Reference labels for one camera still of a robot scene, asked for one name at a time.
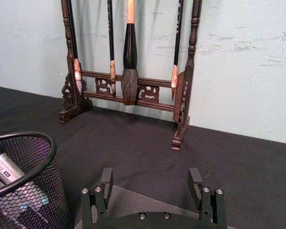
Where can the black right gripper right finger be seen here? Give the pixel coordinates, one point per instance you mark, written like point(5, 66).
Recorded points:
point(206, 202)

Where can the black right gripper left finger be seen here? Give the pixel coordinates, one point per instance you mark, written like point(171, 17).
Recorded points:
point(98, 201)

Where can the black mesh pen cup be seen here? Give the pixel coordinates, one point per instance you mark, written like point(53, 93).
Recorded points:
point(43, 190)

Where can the black table cloth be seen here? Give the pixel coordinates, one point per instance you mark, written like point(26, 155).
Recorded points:
point(143, 143)

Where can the grey marker with label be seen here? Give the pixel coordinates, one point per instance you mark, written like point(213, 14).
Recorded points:
point(4, 170)

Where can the dark carved wooden brush rack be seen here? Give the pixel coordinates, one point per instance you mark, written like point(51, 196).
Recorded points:
point(155, 94)

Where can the thin black brush, short tip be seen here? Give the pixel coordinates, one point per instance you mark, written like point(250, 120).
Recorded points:
point(111, 43)

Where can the thin black brush, mottled tip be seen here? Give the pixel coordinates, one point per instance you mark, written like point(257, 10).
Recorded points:
point(74, 43)

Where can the thin black brush, orange tip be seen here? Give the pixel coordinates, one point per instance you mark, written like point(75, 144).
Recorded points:
point(177, 43)

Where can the pale wall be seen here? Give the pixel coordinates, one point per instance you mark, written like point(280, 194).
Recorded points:
point(240, 59)

